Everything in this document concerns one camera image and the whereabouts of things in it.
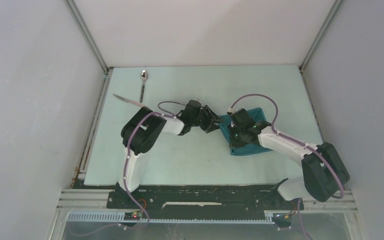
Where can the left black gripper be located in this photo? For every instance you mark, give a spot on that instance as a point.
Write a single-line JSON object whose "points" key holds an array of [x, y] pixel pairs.
{"points": [[208, 126]]}

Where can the teal cloth napkin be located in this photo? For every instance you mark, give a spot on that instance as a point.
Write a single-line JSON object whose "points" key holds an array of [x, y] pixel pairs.
{"points": [[258, 115]]}

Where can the silver knife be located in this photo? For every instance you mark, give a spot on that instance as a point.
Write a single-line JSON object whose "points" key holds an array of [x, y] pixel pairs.
{"points": [[128, 100]]}

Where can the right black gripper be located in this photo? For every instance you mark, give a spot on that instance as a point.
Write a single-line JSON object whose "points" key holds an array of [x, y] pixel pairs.
{"points": [[233, 142]]}

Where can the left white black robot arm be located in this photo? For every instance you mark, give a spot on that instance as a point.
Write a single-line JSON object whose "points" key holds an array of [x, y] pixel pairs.
{"points": [[142, 131]]}

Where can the grey slotted cable duct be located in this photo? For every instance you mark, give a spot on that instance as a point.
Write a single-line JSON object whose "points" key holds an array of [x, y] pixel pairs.
{"points": [[121, 217]]}

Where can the silver spoon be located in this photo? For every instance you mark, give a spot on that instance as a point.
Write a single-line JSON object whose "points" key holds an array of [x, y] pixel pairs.
{"points": [[144, 77]]}

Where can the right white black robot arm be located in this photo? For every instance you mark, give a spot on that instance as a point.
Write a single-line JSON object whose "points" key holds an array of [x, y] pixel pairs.
{"points": [[323, 172]]}

